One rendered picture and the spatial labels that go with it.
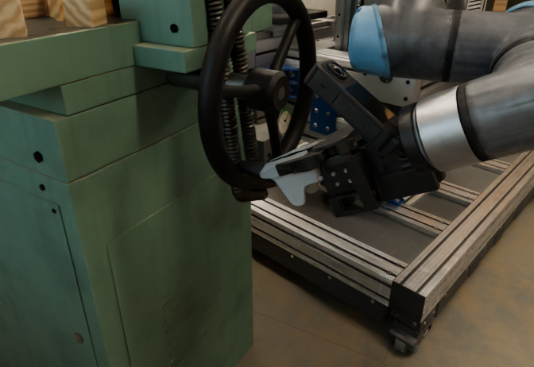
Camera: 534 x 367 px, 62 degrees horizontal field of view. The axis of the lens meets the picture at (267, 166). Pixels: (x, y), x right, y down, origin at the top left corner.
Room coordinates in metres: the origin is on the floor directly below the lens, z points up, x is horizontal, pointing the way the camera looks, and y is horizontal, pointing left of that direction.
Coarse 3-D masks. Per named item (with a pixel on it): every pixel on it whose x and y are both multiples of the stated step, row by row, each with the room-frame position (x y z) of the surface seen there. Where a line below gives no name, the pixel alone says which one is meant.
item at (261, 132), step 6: (258, 126) 0.96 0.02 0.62; (264, 126) 0.96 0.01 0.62; (258, 132) 0.93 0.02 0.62; (264, 132) 0.93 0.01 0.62; (258, 138) 0.89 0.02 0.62; (264, 138) 0.89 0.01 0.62; (258, 144) 0.88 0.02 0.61; (264, 144) 0.88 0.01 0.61; (258, 150) 0.88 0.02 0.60; (264, 150) 0.88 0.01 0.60; (270, 150) 0.90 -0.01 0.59; (264, 156) 0.88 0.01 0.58; (264, 162) 0.88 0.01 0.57
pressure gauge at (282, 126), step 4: (284, 108) 0.89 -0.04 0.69; (288, 108) 0.91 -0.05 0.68; (280, 112) 0.88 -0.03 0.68; (284, 112) 0.90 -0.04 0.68; (288, 112) 0.91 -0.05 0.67; (280, 116) 0.87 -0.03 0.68; (284, 116) 0.90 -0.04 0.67; (288, 116) 0.91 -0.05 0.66; (280, 120) 0.88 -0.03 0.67; (288, 120) 0.91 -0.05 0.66; (280, 124) 0.88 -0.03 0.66; (284, 124) 0.90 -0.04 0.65; (280, 128) 0.88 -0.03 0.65; (284, 128) 0.90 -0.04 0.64; (280, 132) 0.87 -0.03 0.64; (284, 132) 0.90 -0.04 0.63
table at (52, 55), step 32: (32, 32) 0.56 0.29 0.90; (64, 32) 0.56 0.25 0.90; (96, 32) 0.59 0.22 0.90; (128, 32) 0.64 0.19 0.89; (0, 64) 0.48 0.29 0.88; (32, 64) 0.51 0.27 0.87; (64, 64) 0.54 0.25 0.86; (96, 64) 0.58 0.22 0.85; (128, 64) 0.63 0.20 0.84; (160, 64) 0.61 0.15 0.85; (192, 64) 0.60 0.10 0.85; (0, 96) 0.47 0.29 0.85
